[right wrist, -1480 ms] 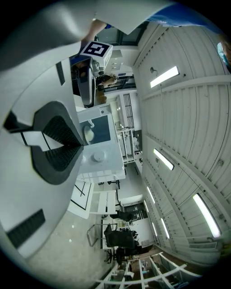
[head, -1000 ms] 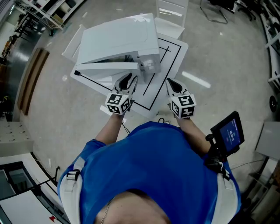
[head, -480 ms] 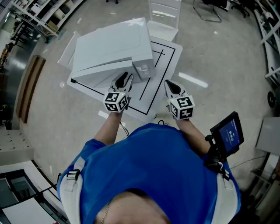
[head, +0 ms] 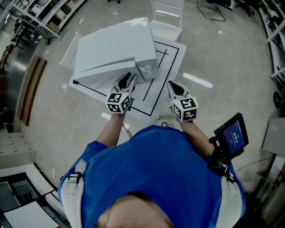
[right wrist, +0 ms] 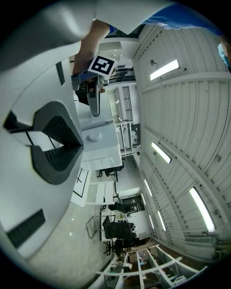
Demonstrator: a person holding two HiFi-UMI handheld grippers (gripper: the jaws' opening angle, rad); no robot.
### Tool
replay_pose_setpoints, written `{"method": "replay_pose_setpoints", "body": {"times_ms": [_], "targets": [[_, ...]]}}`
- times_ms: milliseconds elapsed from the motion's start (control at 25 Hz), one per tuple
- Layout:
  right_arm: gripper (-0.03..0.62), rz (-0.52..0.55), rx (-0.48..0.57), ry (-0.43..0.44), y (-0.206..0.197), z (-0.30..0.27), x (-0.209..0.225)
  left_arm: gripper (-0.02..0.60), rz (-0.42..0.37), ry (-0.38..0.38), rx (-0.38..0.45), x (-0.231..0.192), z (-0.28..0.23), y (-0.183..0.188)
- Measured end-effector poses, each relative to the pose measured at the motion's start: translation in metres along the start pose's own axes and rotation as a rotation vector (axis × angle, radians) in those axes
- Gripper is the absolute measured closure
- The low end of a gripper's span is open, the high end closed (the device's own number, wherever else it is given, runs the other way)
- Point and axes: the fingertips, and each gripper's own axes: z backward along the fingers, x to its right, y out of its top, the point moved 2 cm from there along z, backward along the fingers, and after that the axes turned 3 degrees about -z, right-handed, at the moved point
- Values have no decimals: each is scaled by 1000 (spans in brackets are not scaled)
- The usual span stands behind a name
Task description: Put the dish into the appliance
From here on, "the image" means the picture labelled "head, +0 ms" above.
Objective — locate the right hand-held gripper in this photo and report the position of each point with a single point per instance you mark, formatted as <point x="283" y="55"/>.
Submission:
<point x="184" y="109"/>

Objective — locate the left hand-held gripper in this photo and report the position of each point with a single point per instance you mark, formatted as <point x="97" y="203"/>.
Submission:
<point x="118" y="102"/>

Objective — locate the white microwave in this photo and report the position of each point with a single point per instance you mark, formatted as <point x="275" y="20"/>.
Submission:
<point x="111" y="49"/>

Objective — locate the person's left forearm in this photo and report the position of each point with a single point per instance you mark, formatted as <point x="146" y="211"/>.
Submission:
<point x="111" y="131"/>

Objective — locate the person's right forearm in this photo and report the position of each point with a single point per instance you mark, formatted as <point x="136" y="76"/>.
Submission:
<point x="196" y="138"/>

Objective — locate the white table with black lines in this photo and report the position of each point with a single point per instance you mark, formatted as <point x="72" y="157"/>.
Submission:
<point x="171" y="73"/>

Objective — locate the person's white shoe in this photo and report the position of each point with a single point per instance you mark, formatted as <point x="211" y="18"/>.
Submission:
<point x="170" y="125"/>

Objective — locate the black tablet with blue screen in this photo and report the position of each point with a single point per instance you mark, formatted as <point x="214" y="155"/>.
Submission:
<point x="236" y="137"/>

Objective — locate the person's blue shirt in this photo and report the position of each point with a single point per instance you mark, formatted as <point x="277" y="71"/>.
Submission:
<point x="155" y="167"/>

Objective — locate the wooden step platform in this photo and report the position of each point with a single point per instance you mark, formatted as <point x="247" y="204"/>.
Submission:
<point x="32" y="91"/>

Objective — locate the white shelving rack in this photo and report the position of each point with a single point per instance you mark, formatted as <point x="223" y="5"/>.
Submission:
<point x="44" y="24"/>
<point x="275" y="44"/>

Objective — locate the black wheel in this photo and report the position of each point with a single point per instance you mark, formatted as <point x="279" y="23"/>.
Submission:
<point x="278" y="99"/>

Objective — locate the person's bare neck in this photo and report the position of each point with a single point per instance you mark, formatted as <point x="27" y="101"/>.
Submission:
<point x="135" y="211"/>

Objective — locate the grey locker cabinet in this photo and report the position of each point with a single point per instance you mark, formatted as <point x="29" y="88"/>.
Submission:
<point x="15" y="149"/>

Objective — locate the dark glass window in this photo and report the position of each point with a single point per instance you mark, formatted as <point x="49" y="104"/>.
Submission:
<point x="20" y="193"/>

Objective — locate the red magnet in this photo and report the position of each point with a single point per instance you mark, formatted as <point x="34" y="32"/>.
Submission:
<point x="58" y="226"/>

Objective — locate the whiteboard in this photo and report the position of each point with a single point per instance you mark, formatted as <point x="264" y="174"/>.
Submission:
<point x="26" y="218"/>

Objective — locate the metal frame chair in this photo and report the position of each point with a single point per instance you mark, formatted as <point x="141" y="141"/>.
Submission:
<point x="211" y="13"/>

